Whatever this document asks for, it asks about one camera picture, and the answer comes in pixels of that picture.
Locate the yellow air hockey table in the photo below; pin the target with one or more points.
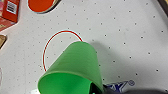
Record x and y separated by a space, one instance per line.
133 40

